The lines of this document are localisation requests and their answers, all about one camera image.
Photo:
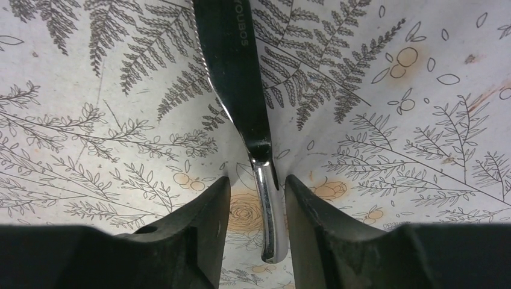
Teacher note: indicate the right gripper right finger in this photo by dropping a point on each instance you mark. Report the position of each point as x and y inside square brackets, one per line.
[331, 249]

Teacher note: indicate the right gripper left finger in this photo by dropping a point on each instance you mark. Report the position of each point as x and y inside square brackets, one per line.
[181, 250]

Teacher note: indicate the silver table knife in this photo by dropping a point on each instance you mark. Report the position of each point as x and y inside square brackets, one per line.
[225, 31]

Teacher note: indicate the floral patterned table mat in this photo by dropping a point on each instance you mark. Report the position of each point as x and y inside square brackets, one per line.
[394, 112]

